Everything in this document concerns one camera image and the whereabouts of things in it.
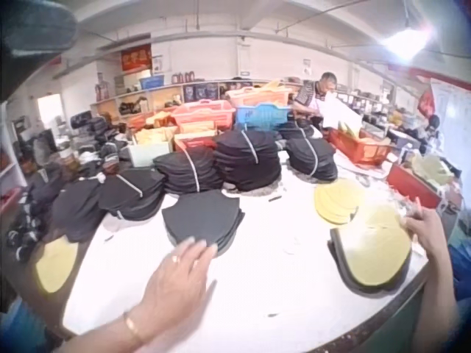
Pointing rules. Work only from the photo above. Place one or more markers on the ceiling lamp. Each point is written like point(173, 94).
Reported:
point(404, 38)

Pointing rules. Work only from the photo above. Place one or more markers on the red box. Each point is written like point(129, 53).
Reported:
point(412, 184)

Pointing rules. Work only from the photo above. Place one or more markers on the red flag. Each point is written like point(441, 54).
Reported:
point(427, 102)

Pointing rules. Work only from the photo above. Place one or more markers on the small black scrap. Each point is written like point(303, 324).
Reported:
point(274, 199)

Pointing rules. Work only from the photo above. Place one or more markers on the white sheet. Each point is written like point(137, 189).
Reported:
point(340, 112)

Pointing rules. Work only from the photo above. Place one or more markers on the tied bundle of black pieces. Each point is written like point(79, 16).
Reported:
point(79, 209)
point(184, 171)
point(246, 158)
point(132, 195)
point(311, 158)

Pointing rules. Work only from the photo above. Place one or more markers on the blue plastic crate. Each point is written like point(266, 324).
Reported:
point(261, 114)

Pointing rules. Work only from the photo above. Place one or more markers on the stack of yellow foam pieces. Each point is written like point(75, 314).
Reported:
point(338, 202)

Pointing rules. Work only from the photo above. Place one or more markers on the orange plastic crate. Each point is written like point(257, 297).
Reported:
point(257, 96)

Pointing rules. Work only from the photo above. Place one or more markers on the boxes of yellow pieces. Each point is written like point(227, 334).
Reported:
point(156, 134)

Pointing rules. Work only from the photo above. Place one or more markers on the person's left hand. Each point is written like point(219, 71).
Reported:
point(173, 290)

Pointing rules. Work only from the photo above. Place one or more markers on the white side shelf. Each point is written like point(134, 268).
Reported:
point(9, 158)

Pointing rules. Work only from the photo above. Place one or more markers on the loose stack of black pieces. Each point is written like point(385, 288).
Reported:
point(202, 217)

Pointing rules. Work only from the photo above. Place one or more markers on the person's right hand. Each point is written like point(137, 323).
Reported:
point(432, 235)

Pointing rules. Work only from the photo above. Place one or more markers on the wall shelf with goods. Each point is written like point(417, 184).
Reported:
point(165, 97)

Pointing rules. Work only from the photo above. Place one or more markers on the yellow foam pieces at edge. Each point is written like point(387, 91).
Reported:
point(57, 264)

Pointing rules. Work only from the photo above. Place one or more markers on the red plastic crate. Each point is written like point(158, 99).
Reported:
point(360, 147)

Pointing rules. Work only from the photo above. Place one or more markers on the person's right fingers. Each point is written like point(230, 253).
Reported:
point(416, 220)

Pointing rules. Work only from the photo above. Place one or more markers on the red banner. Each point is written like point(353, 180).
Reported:
point(136, 58)

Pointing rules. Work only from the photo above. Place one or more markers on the pink plastic crate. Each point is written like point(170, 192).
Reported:
point(204, 114)

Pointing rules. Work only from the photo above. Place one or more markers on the yellow and black piece stack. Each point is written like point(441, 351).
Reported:
point(371, 253)

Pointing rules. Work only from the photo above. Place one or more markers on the pale green box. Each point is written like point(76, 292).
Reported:
point(151, 154)

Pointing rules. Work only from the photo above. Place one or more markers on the heap of black pieces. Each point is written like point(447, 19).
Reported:
point(29, 224)

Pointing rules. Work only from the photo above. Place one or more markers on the heap of pale yellow pieces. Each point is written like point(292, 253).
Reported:
point(432, 171)

